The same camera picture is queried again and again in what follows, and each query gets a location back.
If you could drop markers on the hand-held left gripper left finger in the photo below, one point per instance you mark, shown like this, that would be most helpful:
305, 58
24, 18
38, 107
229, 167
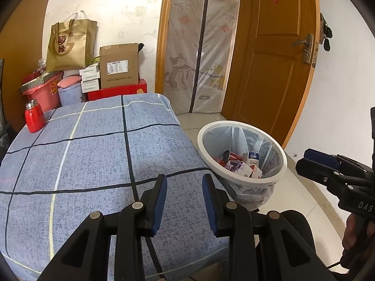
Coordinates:
159, 205

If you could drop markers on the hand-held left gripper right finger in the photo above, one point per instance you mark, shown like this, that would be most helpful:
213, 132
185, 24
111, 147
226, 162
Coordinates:
209, 207

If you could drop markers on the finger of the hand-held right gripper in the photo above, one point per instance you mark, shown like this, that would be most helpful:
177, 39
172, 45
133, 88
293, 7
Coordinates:
316, 171
322, 157

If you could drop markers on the white round waste bin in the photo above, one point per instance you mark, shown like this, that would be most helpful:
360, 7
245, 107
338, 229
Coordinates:
249, 182

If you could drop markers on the purple carton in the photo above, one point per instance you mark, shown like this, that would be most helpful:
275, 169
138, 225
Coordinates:
240, 168

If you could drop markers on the red drink can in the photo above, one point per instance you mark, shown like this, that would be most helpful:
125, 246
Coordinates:
235, 155

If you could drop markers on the red and white carton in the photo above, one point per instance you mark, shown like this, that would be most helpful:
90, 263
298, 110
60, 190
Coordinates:
257, 172

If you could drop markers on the white yogurt cup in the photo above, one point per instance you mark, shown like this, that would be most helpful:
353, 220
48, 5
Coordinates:
253, 159

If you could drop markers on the clear plastic bin liner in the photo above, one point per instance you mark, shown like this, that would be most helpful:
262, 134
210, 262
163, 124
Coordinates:
246, 140

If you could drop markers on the person's right hand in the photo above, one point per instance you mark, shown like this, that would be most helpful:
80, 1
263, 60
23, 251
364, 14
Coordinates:
351, 234

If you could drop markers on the panelled wooden door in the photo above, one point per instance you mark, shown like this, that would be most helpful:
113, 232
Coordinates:
263, 79

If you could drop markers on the dark hanging keys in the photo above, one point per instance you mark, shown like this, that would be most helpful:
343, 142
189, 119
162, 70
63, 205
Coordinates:
325, 42

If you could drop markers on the red gift box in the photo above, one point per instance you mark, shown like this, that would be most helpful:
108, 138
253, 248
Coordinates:
123, 92

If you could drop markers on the brown cardboard box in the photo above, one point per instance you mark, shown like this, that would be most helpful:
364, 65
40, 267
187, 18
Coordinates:
120, 76

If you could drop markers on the lavender round container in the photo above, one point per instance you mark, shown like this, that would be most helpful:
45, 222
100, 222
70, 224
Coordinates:
70, 95

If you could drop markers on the red thermos bottle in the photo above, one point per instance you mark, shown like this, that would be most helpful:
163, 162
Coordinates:
35, 118

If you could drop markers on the pink cushion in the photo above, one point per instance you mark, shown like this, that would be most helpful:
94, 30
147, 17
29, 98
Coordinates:
68, 81

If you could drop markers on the pink plastic tub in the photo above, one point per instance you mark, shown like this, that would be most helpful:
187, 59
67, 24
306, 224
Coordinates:
47, 93

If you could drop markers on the green and white packet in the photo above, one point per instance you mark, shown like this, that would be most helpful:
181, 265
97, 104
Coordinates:
95, 60

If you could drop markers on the printed transparent door curtain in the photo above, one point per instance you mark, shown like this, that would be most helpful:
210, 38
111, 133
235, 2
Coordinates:
187, 35

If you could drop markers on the striped flat box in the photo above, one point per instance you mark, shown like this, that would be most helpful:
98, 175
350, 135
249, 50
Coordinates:
38, 82

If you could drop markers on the gold paper gift bag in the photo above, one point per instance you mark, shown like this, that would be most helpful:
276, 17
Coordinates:
70, 46

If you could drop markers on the clear cellophane wrap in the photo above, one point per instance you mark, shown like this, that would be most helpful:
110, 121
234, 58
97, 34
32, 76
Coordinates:
42, 64

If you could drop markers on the grey quilted chair cushion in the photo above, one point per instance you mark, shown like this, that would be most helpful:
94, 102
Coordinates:
1, 93

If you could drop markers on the white plastic bag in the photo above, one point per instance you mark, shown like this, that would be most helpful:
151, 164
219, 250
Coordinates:
85, 14

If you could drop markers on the plain wooden door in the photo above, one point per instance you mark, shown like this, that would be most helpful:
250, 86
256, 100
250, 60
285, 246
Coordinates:
23, 35

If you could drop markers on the wooden door frame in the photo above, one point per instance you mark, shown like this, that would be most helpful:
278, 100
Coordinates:
164, 35

